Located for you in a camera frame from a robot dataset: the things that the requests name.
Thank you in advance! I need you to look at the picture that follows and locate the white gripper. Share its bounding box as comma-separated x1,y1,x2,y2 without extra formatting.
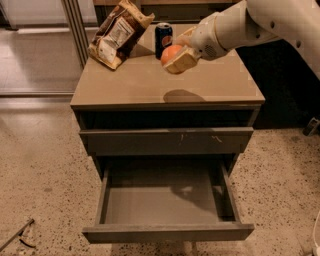
163,12,228,74

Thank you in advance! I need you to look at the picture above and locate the white cable on floor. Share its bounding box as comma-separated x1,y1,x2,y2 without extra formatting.
311,209,320,256

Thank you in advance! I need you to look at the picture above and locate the metal window frame post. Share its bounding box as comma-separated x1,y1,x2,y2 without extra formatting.
61,0,88,68

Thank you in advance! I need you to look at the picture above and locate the closed top drawer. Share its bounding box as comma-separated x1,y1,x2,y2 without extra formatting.
80,127,253,156

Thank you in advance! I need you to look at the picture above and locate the orange fruit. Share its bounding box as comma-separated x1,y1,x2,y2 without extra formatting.
160,45,182,65

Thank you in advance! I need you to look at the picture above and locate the small grey floor object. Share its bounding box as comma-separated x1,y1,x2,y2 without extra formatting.
302,117,320,136

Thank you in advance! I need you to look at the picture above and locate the brown chip bag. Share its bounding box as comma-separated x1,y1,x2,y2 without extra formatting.
88,0,155,70

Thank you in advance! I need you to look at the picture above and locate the open middle drawer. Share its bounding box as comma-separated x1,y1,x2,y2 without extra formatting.
83,161,254,244

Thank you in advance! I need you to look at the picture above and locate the blue Pepsi can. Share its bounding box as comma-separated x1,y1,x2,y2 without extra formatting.
155,22,173,59

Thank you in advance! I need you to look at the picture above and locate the dark metal rod on floor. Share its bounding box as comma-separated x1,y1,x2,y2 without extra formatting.
0,218,35,252

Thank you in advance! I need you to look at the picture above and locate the grey drawer cabinet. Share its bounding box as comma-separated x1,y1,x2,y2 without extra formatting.
71,29,264,172

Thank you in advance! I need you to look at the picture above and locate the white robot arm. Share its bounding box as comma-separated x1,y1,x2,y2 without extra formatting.
163,0,320,79

